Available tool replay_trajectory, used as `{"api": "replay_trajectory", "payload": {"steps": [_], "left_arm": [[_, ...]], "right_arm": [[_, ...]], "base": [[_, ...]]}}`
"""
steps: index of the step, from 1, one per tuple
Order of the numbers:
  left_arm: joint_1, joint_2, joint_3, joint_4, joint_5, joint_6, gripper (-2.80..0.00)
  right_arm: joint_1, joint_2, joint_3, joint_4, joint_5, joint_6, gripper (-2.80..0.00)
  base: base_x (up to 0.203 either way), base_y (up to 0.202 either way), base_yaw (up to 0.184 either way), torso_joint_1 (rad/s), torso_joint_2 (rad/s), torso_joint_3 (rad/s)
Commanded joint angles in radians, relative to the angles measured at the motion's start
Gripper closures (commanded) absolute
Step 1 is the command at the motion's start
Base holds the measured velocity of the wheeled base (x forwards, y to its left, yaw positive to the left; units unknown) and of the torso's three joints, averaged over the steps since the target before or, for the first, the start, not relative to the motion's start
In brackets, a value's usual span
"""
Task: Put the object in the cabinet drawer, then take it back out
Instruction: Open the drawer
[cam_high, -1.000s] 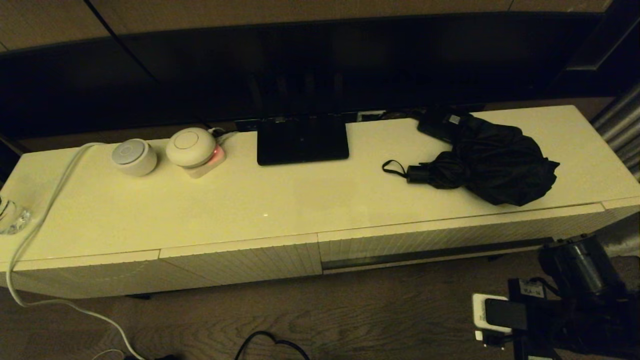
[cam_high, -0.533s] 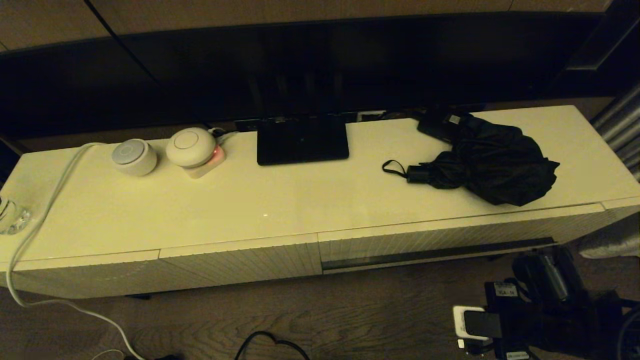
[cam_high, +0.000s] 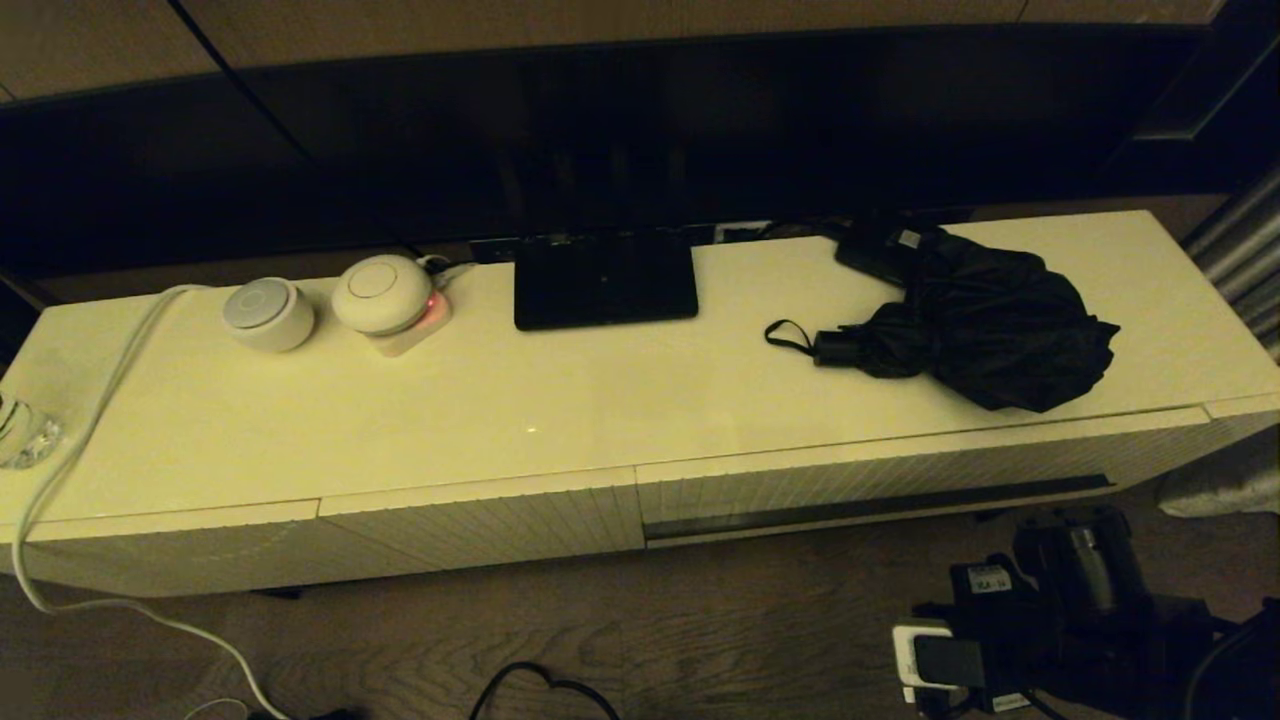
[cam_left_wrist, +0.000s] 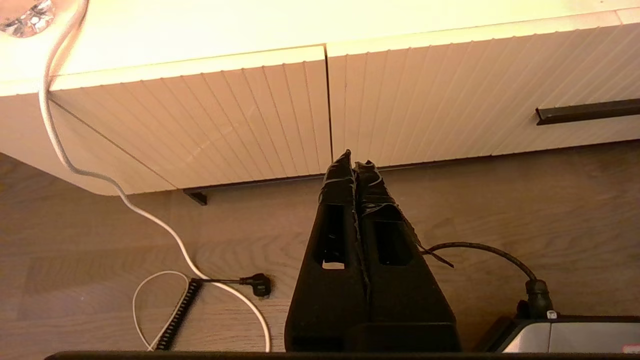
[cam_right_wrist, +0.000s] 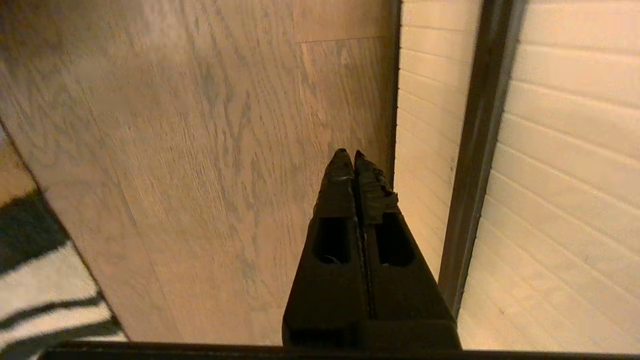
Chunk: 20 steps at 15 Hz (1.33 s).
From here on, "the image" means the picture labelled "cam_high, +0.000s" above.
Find thin black wall cable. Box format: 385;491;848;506
168;0;426;256

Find white speaker with grey top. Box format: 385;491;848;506
222;277;316;353

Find black flat screen television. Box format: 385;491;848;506
0;22;1241;281

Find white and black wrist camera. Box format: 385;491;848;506
892;620;987;704

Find clear glass object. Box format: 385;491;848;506
0;392;64;471

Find black television base plate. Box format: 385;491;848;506
513;232;699;333

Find silver pleated curtain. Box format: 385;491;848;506
1180;165;1280;361

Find white power strip red light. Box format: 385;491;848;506
368;290;454;359

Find white round dome device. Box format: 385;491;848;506
331;255;434;337

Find white TV cabinet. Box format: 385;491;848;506
0;208;1280;599

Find small black set-top box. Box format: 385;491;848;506
833;220;946;291

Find white cabinet drawer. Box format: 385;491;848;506
636;405;1211;549

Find black umbrella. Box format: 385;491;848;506
764;232;1119;413

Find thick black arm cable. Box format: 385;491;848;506
1183;618;1276;720

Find black cable on floor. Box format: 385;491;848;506
468;662;621;720

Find thick white power cable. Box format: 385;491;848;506
12;285;291;720

